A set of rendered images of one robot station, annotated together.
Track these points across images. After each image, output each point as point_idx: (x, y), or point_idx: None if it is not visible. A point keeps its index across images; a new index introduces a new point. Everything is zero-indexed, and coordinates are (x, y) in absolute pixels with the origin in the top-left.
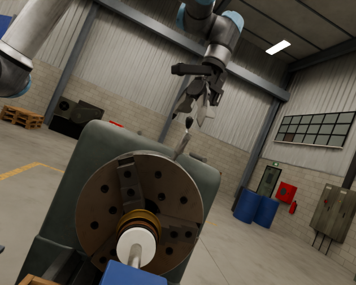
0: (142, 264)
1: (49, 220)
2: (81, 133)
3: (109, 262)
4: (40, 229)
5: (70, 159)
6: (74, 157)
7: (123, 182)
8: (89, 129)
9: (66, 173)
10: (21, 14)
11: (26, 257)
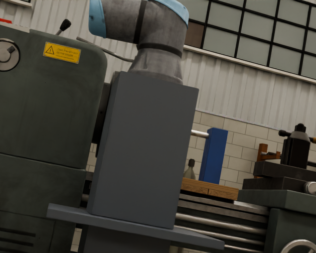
0: None
1: (89, 152)
2: (104, 64)
3: (214, 127)
4: (82, 164)
5: (98, 91)
6: (102, 88)
7: None
8: (107, 59)
9: (98, 104)
10: None
11: (82, 192)
